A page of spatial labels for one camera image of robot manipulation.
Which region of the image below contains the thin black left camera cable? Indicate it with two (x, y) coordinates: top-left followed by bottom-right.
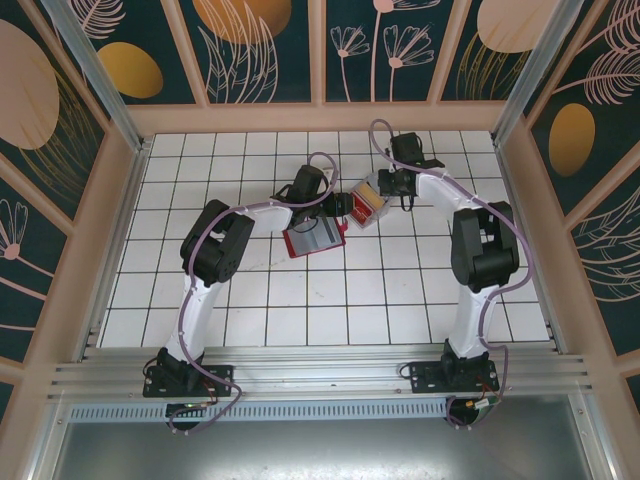
(269, 183), (322, 237)

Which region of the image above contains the aluminium mounting rail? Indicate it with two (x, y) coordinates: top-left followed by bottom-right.
(47, 344), (595, 402)

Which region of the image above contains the grey metal sheet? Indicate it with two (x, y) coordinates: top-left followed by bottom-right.
(29, 394), (614, 480)

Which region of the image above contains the grey slotted cable duct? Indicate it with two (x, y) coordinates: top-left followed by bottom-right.
(67, 401), (450, 422)

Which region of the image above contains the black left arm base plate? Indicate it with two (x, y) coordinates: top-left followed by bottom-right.
(142, 363), (236, 400)

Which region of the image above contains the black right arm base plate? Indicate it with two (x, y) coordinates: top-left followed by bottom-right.
(409, 360), (501, 397)

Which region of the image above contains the red leather card holder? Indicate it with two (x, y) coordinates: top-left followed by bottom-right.
(281, 216), (348, 259)

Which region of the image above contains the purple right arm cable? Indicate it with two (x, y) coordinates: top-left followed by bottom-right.
(368, 118), (532, 432)

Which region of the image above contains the red credit card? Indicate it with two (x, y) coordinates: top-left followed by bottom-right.
(348, 197), (375, 227)

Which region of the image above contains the clear plastic card box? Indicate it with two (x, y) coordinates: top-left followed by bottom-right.
(348, 173), (390, 232)

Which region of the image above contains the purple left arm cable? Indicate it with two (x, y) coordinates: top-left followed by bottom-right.
(167, 151), (342, 436)

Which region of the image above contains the yellow credit card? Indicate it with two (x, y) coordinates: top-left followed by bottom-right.
(356, 184), (386, 212)

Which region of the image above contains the aluminium frame post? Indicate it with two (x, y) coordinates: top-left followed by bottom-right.
(491, 0), (577, 147)
(40, 0), (152, 152)

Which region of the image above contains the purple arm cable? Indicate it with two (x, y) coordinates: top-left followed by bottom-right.
(167, 151), (342, 436)
(368, 118), (532, 432)

